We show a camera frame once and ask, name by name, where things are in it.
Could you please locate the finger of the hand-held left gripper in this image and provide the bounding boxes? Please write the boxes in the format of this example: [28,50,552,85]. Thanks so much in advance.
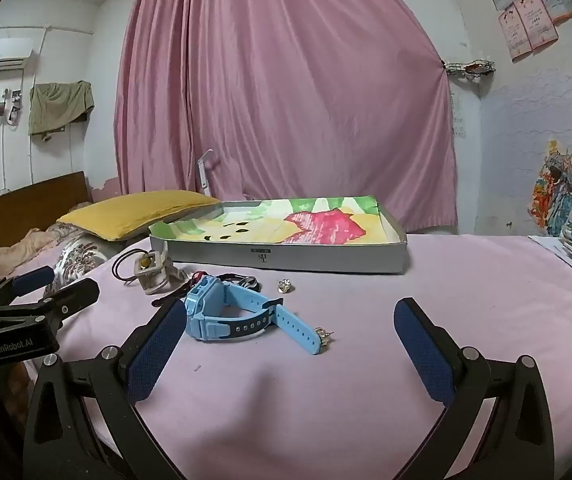
[0,266,56,306]
[0,277,101,329]

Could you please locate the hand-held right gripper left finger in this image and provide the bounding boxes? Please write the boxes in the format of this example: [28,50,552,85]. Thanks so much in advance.
[22,299,189,480]

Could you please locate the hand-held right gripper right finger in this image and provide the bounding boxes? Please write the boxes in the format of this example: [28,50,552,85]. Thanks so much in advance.
[392,296,557,480]

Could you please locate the beige watch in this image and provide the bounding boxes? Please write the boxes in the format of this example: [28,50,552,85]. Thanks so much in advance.
[133,242,187,296]

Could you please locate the grey box with colourful lining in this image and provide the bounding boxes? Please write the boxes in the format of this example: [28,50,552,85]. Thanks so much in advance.
[148,195,409,276]

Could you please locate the beige floral quilt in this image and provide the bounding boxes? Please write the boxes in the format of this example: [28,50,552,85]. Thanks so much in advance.
[0,202,92,276]

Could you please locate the floral pillow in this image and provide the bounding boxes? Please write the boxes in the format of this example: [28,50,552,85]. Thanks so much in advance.
[43,232,117,296]

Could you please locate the wooden headboard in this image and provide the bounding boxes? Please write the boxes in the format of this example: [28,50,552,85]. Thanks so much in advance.
[0,171,91,248]

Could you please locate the yellow pillow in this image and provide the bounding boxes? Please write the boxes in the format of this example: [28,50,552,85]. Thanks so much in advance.
[56,190,222,242]

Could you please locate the pink bed sheet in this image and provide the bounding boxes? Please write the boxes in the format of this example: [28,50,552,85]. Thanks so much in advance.
[16,232,572,480]

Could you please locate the white papers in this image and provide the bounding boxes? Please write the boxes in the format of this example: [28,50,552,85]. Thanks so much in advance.
[528,234,572,301]

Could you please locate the hanging green cloth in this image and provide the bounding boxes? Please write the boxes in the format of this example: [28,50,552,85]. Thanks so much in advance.
[28,80,95,142]

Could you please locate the colourful hanging bag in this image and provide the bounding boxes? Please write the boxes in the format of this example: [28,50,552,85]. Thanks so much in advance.
[528,140,572,238]

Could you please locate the pink curtain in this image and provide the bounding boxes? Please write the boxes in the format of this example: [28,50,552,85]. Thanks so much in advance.
[113,0,459,235]

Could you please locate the black cord loop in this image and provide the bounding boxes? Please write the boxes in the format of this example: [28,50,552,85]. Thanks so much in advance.
[112,249,142,286]

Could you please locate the red and black bracelet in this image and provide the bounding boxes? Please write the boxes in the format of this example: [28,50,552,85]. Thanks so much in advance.
[193,271,262,291]

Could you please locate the wall photos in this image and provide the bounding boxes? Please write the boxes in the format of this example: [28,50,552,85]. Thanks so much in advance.
[0,88,23,126]

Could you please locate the white window bracket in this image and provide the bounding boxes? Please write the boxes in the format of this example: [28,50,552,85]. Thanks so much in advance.
[195,149,215,196]

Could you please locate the white wall calendar sheet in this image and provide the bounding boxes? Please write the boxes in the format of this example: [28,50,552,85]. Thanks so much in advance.
[450,92,468,137]

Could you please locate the wire wall shelf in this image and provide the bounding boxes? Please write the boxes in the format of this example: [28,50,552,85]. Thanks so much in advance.
[443,59,497,83]

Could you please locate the group of wall certificates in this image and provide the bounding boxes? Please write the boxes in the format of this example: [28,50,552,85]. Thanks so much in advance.
[477,0,572,63]

